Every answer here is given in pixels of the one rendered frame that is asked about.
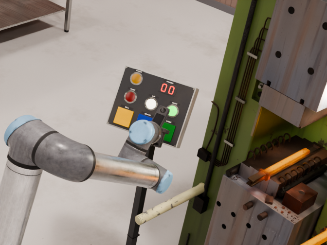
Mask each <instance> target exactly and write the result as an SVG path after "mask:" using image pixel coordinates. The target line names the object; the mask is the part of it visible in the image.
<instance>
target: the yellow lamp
mask: <svg viewBox="0 0 327 245"><path fill-rule="evenodd" d="M131 79H132V82H133V83H135V84H137V83H139V82H140V81H141V76H140V75H139V74H134V75H133V76H132V78H131Z"/></svg>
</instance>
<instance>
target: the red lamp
mask: <svg viewBox="0 0 327 245"><path fill-rule="evenodd" d="M134 99H135V94H134V93H133V92H128V93H127V94H126V100H127V101H128V102H132V101H134Z"/></svg>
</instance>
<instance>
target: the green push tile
mask: <svg viewBox="0 0 327 245"><path fill-rule="evenodd" d="M162 128H165V129H167V130H169V131H170V132H169V134H165V136H164V140H165V141H168V142H171V140H172V137H173V134H174V131H175V128H176V126H174V125H171V124H168V123H166V122H164V124H163V126H162Z"/></svg>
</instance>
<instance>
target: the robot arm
mask: <svg viewBox="0 0 327 245"><path fill-rule="evenodd" d="M169 112H170V109H169V108H167V107H164V106H161V105H160V106H159V108H158V110H157V112H156V113H155V115H154V117H153V119H152V121H147V120H138V121H136V122H134V123H133V124H132V125H131V127H130V129H129V136H128V138H127V139H126V141H125V143H124V145H123V147H122V149H121V151H120V153H119V155H118V156H117V157H116V156H111V155H107V154H102V153H98V152H94V151H93V150H92V148H91V147H89V146H88V145H86V144H82V143H79V142H76V141H74V140H72V139H70V138H68V137H66V136H64V135H62V134H60V133H59V132H57V131H56V130H54V129H53V128H51V127H50V126H48V125H47V124H45V123H44V122H43V121H42V120H41V119H37V118H36V117H34V116H32V115H23V116H20V117H18V118H16V119H15V120H14V121H13V122H11V123H10V124H9V126H8V127H7V129H6V131H5V133H4V141H5V143H6V145H7V146H9V151H8V155H7V162H6V165H5V169H4V173H3V176H2V180H1V184H0V245H21V243H22V240H23V236H24V233H25V230H26V226H27V223H28V220H29V216H30V213H31V209H32V206H33V202H34V199H35V196H36V192H37V189H38V185H39V182H40V178H41V175H42V171H43V170H44V171H46V172H48V173H50V174H52V175H54V176H57V177H59V178H61V179H64V180H67V181H71V182H84V181H86V180H88V179H93V180H100V181H106V182H113V183H120V184H126V185H133V186H139V187H144V188H148V189H152V190H154V191H155V192H156V193H159V194H162V193H164V192H165V191H166V190H167V189H168V188H169V186H170V184H171V182H172V180H173V174H172V173H171V172H170V171H169V170H167V169H165V168H164V167H162V166H161V165H159V164H157V163H156V162H154V161H152V160H151V159H149V158H147V157H146V156H145V154H146V152H147V151H148V149H149V147H150V146H153V147H158V148H161V147H162V144H163V140H164V136H165V134H169V132H170V131H169V130H167V129H165V128H162V126H163V124H164V122H165V120H166V118H167V116H168V114H169Z"/></svg>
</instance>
